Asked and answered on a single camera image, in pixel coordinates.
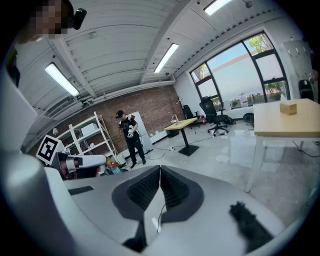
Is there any yellow wooden table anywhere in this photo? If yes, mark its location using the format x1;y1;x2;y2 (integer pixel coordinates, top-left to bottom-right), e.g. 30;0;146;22
163;117;201;157

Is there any long ceiling light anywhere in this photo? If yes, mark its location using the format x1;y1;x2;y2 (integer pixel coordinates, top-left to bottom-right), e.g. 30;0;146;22
44;62;81;97
153;42;180;74
203;0;232;16

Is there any person's head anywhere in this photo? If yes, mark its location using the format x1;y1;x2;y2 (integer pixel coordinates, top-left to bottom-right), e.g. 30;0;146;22
14;0;76;44

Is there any wooden tissue box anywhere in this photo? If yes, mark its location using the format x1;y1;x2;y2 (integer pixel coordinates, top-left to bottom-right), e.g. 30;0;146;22
279;94;298;116

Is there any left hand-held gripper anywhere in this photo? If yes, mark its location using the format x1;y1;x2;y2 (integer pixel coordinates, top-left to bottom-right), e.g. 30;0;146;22
36;134;108;180

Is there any white box appliance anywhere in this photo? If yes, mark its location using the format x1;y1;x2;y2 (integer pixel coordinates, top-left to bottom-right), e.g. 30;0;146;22
80;122;98;136

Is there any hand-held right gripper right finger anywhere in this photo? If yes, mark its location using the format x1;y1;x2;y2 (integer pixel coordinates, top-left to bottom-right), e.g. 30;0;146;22
146;165;286;256

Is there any black head-worn camera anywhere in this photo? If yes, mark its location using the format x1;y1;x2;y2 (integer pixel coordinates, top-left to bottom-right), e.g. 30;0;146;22
72;7;88;31

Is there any wooden coat rack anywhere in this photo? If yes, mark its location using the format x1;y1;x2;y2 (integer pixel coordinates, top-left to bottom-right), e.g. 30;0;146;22
174;96;185;121

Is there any black framed window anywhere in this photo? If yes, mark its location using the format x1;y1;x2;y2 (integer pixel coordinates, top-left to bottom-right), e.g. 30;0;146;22
189;31;292;108

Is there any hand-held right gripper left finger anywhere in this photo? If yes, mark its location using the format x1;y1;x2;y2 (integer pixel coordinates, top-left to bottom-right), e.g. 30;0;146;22
63;165;161;245

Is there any teal and red vacuum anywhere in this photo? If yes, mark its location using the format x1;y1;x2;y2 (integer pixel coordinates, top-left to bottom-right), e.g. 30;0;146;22
104;156;129;176

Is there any white cabinet with red sign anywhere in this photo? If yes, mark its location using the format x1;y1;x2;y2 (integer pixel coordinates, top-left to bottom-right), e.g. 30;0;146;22
128;111;154;153

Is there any white metal shelf rack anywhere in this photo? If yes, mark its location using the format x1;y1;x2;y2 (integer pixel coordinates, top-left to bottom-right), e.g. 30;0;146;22
56;111;118;166

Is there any black side chair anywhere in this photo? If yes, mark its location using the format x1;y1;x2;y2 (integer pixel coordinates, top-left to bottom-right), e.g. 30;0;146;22
298;79;315;101

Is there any black mesh office chair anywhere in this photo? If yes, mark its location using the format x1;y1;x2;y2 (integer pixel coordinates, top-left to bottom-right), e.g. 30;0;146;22
199;96;235;137

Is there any large light wooden table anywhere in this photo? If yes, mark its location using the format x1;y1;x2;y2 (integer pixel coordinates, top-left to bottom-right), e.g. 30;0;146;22
244;98;320;193

